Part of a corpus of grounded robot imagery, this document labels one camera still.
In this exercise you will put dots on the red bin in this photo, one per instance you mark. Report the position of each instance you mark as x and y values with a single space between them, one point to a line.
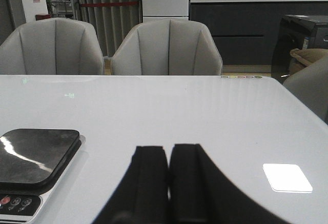
42 16

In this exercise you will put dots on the dark grey sideboard counter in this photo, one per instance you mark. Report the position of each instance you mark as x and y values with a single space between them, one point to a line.
246 31

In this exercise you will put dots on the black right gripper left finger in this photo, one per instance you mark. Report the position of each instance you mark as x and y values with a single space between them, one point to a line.
142 194

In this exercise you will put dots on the black glossy appliance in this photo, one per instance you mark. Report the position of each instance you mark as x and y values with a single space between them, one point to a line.
297 31

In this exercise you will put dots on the red barrier tape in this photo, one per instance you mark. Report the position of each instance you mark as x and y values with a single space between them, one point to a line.
115 4

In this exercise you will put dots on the grey chair at right edge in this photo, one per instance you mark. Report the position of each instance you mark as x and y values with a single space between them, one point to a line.
309 85

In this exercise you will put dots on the grey upholstered chair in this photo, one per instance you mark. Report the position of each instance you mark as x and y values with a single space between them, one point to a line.
167 47
55 46

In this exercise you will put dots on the black silver kitchen scale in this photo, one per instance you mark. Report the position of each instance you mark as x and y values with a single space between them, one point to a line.
33 161

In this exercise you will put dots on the beige folded cushion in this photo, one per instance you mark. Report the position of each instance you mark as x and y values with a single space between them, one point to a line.
303 58

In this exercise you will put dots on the grey upholstered chair right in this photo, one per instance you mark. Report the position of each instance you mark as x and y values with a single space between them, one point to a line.
167 47

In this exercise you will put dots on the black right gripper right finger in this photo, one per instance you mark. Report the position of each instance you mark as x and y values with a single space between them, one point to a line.
201 193

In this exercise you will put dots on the grey upholstered chair left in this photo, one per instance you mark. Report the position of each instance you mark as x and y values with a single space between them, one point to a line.
55 46

